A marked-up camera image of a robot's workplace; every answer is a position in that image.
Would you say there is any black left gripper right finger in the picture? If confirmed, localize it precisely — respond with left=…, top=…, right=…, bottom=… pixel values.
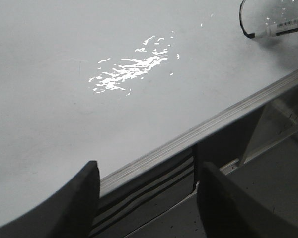
left=197, top=162, right=298, bottom=238

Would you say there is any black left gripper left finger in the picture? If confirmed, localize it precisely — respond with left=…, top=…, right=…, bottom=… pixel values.
left=0, top=161, right=100, bottom=238

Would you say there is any white whiteboard marker black cap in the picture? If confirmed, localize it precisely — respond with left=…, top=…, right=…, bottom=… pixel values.
left=248, top=16, right=298, bottom=39

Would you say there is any grey black striped shelf panel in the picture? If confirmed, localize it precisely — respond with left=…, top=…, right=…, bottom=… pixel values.
left=88, top=148, right=195, bottom=238

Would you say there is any white whiteboard with metal frame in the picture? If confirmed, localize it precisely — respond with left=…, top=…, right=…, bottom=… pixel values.
left=0, top=0, right=298, bottom=226

